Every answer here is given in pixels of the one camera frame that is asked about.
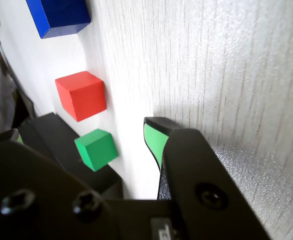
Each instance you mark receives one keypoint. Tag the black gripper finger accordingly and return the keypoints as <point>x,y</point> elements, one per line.
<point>199,175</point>
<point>36,200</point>

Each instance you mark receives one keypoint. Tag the green wooden cube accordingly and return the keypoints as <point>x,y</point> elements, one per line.
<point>99,152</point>

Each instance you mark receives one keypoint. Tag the red wooden cube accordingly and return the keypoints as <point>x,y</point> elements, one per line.
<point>86,105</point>

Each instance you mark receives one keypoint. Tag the blue wooden block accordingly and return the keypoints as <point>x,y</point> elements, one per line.
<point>61,15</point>

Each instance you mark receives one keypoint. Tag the black tray box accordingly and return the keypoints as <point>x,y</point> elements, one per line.
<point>61,135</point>

